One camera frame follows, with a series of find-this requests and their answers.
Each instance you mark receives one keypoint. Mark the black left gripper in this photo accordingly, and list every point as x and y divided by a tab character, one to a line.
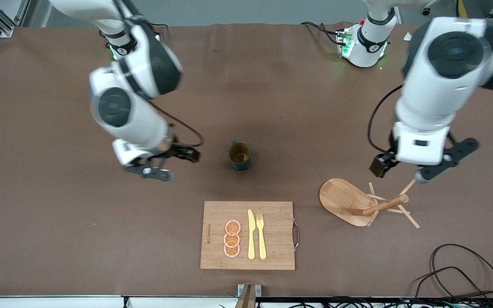
382	163

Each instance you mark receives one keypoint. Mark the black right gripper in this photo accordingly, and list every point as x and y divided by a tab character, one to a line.
179	152

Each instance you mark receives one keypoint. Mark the dark green cup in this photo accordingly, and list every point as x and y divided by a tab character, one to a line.
240	164

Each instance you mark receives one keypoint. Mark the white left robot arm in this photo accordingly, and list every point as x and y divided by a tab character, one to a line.
439	85

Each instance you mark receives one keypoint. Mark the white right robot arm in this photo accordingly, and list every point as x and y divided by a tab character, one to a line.
131	124

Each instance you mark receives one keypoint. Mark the wooden mug tree stand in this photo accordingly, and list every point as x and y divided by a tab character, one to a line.
340	199

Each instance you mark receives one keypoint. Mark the orange slice toy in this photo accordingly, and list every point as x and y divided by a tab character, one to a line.
233	227

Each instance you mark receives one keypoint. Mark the brown table cover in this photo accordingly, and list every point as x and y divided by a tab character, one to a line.
272	107

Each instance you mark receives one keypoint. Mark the yellow plastic knife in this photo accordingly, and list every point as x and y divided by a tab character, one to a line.
251	239

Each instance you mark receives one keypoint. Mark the yellow plastic fork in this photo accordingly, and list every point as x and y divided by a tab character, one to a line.
262	244

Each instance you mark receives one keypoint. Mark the wooden cutting board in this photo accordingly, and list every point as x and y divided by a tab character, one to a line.
276	235

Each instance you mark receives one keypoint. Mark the white paper scrap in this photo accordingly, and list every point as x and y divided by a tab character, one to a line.
407	37

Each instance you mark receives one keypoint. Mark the black caster wheel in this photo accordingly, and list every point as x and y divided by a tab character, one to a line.
426	10

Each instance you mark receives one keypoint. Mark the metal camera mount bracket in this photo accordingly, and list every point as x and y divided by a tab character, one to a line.
248	295

